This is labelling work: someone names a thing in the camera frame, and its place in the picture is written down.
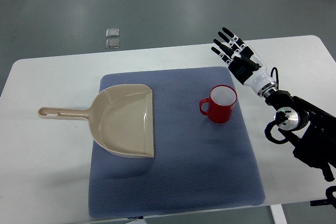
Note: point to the white table leg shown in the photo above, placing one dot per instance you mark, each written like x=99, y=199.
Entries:
x=278, y=214

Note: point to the upper metal floor plate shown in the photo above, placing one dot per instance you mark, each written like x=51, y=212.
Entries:
x=112, y=32

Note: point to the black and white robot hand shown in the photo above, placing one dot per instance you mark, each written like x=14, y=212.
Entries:
x=245, y=65

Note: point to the blue fabric mat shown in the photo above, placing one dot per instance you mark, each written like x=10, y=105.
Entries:
x=198, y=164

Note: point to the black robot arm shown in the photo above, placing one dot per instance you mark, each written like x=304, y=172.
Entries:
x=308, y=128

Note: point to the beige plastic dustpan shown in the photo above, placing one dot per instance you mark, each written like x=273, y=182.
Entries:
x=120, y=120

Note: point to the red cup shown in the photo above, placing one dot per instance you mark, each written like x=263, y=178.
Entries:
x=219, y=105

